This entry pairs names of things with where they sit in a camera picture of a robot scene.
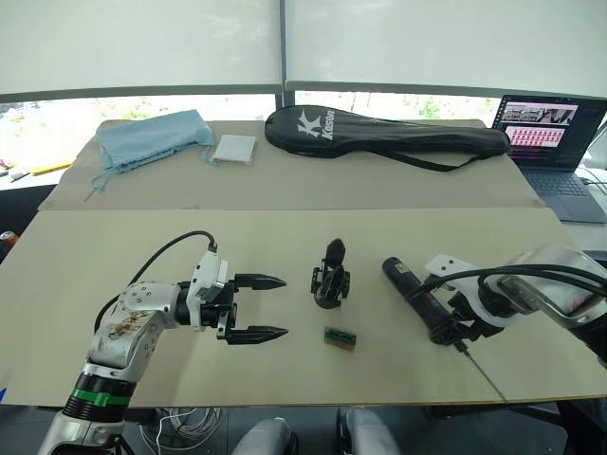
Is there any flat white packet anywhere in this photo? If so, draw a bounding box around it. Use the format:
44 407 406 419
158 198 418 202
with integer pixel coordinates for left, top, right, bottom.
212 134 258 167

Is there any white roller blind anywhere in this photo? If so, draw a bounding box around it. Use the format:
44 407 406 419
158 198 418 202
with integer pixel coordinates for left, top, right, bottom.
0 0 285 96
284 0 607 100

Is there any black gripper body workpiece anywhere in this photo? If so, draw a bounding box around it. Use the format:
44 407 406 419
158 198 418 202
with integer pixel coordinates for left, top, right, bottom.
310 258 353 310

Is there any open grey laptop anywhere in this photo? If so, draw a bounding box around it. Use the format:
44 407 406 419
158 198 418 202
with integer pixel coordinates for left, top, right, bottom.
491 93 607 224

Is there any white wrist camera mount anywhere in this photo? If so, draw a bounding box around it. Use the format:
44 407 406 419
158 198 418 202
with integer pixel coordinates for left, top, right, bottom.
424 254 518 328
185 251 229 333

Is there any dark window frame post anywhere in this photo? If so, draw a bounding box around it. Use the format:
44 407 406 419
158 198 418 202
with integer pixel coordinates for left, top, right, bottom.
274 80 295 122

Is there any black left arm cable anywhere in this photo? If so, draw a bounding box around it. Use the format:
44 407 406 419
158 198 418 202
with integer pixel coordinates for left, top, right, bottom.
93 230 220 352

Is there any light blue drawstring bag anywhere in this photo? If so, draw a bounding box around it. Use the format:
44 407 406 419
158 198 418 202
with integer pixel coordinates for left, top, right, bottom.
83 109 214 203

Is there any grey rounded shape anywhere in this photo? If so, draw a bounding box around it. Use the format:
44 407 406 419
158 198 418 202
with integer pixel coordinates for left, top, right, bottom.
230 416 300 455
336 406 402 455

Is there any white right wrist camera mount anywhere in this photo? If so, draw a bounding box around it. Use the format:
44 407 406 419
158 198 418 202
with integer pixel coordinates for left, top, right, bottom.
424 254 518 328

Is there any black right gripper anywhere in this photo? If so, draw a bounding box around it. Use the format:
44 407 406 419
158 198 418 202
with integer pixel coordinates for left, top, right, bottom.
401 279 504 347

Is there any black pointed finger piece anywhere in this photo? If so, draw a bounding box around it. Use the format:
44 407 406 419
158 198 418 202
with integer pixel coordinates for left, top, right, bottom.
323 237 346 269

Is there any black racket bag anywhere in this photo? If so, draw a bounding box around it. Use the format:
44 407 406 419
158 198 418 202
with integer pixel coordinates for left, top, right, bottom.
264 104 512 173

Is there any small green and brown block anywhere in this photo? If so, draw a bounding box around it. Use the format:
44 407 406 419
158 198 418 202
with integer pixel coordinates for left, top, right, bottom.
323 325 358 354

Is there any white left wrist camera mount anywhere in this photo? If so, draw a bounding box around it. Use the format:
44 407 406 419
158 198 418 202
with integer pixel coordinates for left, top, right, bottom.
185 251 229 333

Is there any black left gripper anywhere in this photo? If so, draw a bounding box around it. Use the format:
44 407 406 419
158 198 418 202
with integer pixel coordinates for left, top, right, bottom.
201 272 289 346

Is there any yellow flat strip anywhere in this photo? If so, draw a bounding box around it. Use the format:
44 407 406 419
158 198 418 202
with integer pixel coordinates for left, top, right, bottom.
28 162 75 176

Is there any white cable coil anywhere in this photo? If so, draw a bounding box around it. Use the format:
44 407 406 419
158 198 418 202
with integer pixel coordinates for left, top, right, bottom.
139 406 224 455

